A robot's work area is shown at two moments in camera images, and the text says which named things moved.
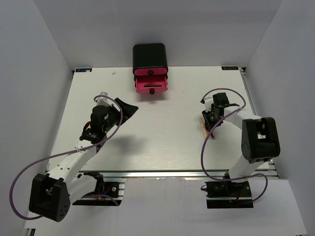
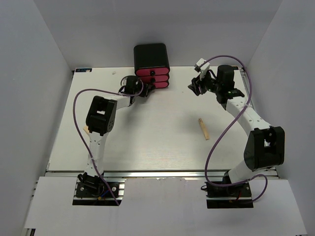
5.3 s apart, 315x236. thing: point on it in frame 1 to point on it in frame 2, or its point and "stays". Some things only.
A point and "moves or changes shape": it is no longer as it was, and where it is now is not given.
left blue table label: x=82 y=70 stays
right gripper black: x=209 y=125 to x=197 y=83
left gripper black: x=127 y=110 to x=146 y=92
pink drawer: x=141 y=81 moves or changes shape
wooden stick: x=203 y=125 stays
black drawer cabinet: x=149 y=59 stays
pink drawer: x=150 y=71 stays
